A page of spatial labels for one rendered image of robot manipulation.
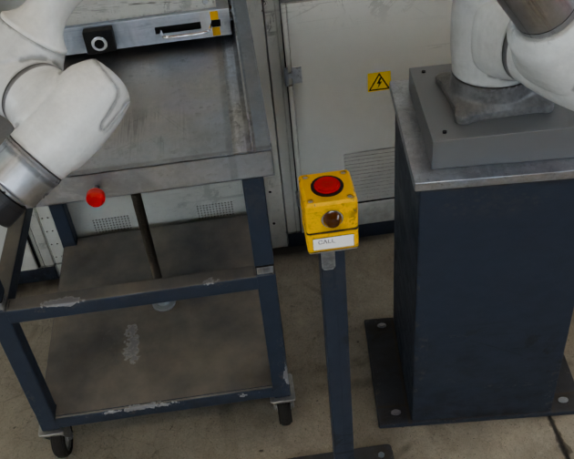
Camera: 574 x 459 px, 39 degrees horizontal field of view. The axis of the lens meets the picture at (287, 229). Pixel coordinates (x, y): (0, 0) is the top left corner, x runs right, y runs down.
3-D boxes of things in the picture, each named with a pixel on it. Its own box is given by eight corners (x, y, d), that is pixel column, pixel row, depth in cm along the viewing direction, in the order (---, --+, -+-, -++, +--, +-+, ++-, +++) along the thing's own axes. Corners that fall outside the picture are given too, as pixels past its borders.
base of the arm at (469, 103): (517, 57, 163) (519, 32, 160) (556, 111, 146) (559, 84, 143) (428, 70, 163) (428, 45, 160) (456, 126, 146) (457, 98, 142)
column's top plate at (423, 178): (557, 74, 171) (558, 66, 170) (613, 175, 144) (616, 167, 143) (389, 88, 172) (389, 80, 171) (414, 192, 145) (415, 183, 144)
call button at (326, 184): (343, 198, 120) (342, 189, 119) (316, 201, 120) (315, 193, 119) (338, 181, 123) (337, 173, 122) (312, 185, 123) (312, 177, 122)
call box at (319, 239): (359, 249, 125) (358, 198, 118) (308, 256, 125) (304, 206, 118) (350, 216, 131) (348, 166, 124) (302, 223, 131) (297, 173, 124)
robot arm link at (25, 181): (61, 178, 114) (32, 209, 113) (11, 134, 111) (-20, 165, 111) (62, 184, 105) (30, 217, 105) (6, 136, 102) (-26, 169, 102)
